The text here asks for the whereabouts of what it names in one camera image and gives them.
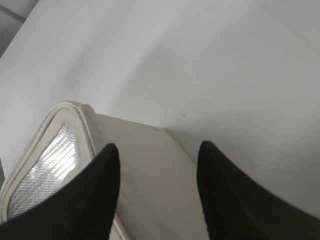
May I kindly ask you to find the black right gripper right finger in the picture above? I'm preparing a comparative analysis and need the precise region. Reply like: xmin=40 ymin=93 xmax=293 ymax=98
xmin=196 ymin=140 xmax=320 ymax=240

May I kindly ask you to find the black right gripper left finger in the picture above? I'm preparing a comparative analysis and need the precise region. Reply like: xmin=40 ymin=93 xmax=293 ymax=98
xmin=0 ymin=143 xmax=120 ymax=240

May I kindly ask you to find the cream zippered bag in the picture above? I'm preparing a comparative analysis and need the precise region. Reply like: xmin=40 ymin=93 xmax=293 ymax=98
xmin=0 ymin=101 xmax=208 ymax=240

